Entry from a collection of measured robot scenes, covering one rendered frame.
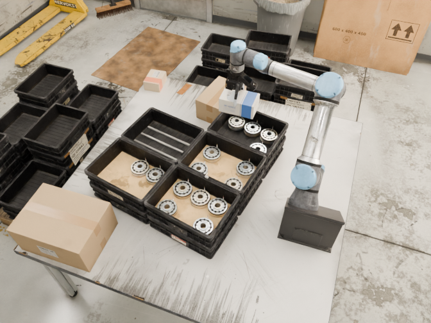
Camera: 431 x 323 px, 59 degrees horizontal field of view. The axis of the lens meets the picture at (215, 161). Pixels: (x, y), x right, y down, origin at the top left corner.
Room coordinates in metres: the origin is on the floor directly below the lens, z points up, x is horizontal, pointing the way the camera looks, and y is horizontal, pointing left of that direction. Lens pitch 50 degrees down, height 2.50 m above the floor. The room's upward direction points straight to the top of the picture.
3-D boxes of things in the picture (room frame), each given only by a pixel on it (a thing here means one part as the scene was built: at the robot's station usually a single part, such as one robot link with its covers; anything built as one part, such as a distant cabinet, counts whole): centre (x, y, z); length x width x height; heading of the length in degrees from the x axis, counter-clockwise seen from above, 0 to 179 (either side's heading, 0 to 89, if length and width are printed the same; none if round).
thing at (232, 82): (1.65, -0.11, 1.25); 0.09 x 0.08 x 0.12; 70
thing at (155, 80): (2.30, 0.45, 0.74); 0.16 x 0.12 x 0.07; 165
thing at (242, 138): (1.61, -0.19, 0.87); 0.40 x 0.30 x 0.11; 59
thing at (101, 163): (1.30, 0.46, 0.87); 0.40 x 0.30 x 0.11; 59
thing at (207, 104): (2.01, -0.04, 0.78); 0.30 x 0.22 x 0.16; 148
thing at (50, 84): (2.50, 1.38, 0.37); 0.40 x 0.30 x 0.45; 160
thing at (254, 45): (3.04, -0.47, 0.37); 0.42 x 0.34 x 0.46; 70
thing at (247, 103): (1.64, -0.13, 1.09); 0.20 x 0.12 x 0.09; 70
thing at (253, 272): (1.41, 0.02, 0.35); 1.60 x 1.60 x 0.70; 70
